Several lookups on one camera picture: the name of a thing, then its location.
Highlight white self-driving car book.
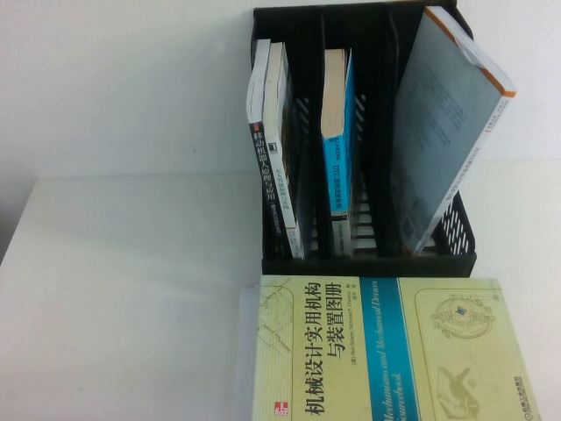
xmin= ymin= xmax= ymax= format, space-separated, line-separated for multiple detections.
xmin=261 ymin=41 xmax=307 ymax=260

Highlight black spine robotics book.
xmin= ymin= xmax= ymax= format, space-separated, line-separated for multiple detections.
xmin=247 ymin=38 xmax=286 ymax=260

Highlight blue book tan pages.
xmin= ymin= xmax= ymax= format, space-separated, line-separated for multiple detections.
xmin=322 ymin=47 xmax=357 ymax=260

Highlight black plastic book stand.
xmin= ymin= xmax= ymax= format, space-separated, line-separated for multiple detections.
xmin=252 ymin=0 xmax=479 ymax=280

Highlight grey cover orange-edged book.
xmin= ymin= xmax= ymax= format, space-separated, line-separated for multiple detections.
xmin=391 ymin=5 xmax=517 ymax=255

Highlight yellow mechanical devices book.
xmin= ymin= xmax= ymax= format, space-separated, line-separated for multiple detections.
xmin=252 ymin=275 xmax=543 ymax=421

